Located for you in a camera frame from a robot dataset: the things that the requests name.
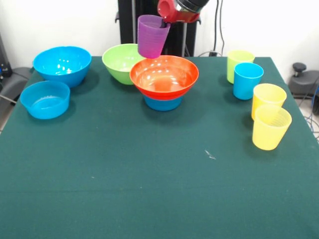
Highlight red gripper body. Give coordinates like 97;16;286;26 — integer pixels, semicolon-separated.
157;0;201;24

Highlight black device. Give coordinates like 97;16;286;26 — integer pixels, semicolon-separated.
0;34;12;78

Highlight black stand base with knob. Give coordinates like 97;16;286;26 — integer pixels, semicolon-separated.
289;62;319;100

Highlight orange bowl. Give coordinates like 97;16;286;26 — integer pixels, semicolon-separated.
129;55;200;101

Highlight green bowl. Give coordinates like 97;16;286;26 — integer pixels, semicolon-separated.
102;43;148;86

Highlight yellow cup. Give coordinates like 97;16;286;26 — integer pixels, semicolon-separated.
252;105;293;151
251;83;288;120

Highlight green cup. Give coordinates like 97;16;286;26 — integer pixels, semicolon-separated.
226;49;256;84

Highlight large blue bowl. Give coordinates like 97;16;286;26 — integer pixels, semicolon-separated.
32;45;92;88

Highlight black wall cable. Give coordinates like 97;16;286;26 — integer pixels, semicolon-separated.
214;0;226;57

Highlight purple cup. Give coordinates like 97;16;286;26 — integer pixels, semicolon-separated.
137;14;172;60

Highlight small blue bowl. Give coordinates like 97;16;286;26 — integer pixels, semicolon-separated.
144;96;184;112
19;80;71;120

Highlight dark green tablecloth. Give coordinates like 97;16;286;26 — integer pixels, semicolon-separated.
0;56;319;239

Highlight blue cup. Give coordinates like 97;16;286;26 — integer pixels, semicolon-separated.
233;62;264;101

